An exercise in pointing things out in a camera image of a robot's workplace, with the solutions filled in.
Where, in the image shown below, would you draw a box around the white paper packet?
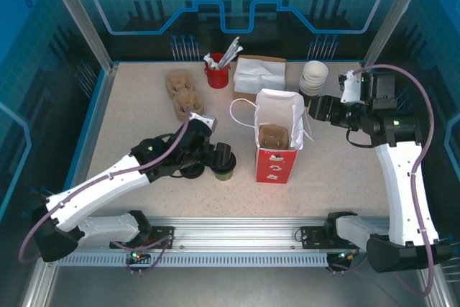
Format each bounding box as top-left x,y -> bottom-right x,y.
203,53 -> 221,70

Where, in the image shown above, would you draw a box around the green paper coffee cup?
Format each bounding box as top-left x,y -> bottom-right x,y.
214,168 -> 235,183

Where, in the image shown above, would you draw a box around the white paper cup stack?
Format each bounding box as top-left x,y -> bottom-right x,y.
298,60 -> 329,98

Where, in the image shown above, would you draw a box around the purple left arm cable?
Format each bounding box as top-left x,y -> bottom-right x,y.
18,106 -> 193,263

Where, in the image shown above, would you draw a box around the blue table side trim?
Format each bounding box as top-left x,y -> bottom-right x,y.
64,68 -> 118,195

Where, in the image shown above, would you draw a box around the black cup lid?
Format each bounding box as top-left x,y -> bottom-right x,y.
210,152 -> 238,175
179,162 -> 205,180

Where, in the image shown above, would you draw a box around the brown cardboard napkin box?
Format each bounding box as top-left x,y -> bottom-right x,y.
232,54 -> 288,101

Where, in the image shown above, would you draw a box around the red straw holder cup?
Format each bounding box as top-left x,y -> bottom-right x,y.
203,52 -> 231,89

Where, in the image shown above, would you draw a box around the aluminium front rail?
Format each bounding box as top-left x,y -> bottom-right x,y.
53,215 -> 428,254

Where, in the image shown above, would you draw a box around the white paper napkins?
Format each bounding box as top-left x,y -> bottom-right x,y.
233,58 -> 288,91

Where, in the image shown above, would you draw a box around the aluminium frame post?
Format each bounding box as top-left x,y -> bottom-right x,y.
361,0 -> 431,74
38,0 -> 120,74

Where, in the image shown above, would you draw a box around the red paper takeout bag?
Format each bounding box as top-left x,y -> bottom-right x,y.
229,88 -> 316,184

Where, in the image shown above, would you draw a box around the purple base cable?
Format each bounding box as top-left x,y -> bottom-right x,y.
124,231 -> 177,278
326,245 -> 369,278

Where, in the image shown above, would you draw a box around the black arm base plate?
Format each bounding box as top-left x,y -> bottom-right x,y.
109,226 -> 177,250
300,226 -> 360,250

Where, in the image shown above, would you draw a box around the white wrapped straw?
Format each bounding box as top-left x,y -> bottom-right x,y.
221,36 -> 241,69
226,44 -> 244,67

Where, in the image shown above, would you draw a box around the slotted grey cable duct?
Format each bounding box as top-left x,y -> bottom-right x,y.
57,252 -> 360,268

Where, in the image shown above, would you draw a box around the pulp cup carrier stack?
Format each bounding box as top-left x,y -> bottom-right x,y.
164,70 -> 206,121

